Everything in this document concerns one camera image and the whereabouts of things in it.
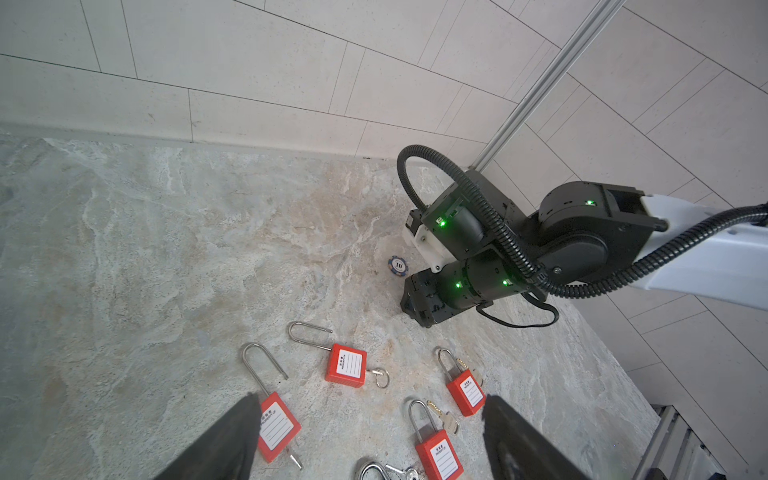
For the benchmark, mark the blue padlock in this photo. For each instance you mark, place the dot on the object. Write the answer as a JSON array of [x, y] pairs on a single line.
[[373, 470]]

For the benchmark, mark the metal base rail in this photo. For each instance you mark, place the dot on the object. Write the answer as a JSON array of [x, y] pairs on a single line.
[[676, 452]]

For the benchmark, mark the red padlock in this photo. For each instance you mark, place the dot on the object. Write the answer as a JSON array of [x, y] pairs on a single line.
[[346, 366], [436, 451], [278, 425], [468, 396]]

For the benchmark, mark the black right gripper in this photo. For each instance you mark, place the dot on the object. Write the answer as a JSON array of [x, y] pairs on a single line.
[[422, 303]]

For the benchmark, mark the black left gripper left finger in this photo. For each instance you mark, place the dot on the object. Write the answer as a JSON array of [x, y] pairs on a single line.
[[226, 450]]

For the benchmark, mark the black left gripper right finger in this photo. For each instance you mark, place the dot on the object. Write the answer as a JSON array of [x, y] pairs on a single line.
[[516, 450]]

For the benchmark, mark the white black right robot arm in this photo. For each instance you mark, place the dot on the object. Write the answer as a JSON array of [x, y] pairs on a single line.
[[586, 240]]

